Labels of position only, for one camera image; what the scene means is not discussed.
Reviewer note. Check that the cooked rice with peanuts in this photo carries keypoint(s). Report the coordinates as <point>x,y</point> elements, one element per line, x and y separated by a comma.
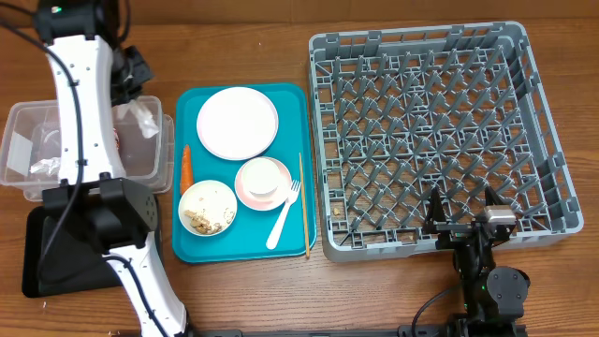
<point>209,216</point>

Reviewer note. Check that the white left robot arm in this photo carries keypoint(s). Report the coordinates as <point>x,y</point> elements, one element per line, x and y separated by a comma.
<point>95,202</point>

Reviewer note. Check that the grey plastic dish rack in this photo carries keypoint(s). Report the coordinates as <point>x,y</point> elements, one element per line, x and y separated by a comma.
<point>398,113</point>

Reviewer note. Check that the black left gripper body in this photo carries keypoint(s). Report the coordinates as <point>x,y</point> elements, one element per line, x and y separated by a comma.
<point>135,73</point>

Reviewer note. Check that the wooden chopstick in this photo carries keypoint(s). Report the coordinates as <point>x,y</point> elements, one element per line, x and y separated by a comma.
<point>304,211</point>

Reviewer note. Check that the black rectangular tray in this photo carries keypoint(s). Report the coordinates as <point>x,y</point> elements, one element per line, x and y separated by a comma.
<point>70,266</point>

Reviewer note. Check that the white tissue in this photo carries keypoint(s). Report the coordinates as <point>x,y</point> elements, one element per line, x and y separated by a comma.
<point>147,125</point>

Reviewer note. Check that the clear plastic waste bin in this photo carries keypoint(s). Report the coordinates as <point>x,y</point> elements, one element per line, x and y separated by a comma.
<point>32,133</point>

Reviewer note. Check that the orange carrot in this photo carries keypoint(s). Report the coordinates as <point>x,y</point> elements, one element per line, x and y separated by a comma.
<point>187,174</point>

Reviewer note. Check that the white bowl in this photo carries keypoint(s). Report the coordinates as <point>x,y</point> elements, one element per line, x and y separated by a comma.
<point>206,189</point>

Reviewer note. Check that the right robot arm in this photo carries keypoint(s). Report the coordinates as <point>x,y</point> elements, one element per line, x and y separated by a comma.
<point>493,295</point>

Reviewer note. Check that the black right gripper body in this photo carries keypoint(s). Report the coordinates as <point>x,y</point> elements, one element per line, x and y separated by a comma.
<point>456,235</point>

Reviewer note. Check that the pink saucer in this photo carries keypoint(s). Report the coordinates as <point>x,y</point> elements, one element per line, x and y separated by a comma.
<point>268,202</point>

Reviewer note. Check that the large white plate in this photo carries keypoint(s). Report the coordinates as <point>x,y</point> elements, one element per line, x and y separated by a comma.
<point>237,123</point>

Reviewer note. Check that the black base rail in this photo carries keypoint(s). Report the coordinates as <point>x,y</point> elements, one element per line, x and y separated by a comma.
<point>327,332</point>

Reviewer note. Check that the white paper napkin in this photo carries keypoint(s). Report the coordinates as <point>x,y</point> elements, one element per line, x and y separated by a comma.
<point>49,166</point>

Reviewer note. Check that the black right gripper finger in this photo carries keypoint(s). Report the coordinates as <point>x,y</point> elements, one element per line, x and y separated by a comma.
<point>492,198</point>
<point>436,212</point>

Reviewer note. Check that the white cup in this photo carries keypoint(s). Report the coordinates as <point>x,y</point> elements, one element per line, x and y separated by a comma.
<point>260,176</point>

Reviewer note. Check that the red snack wrapper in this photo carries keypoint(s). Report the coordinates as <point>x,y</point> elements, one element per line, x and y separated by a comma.
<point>117,139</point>

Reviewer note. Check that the white plastic fork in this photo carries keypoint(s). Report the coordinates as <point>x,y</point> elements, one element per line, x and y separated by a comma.
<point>277,229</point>

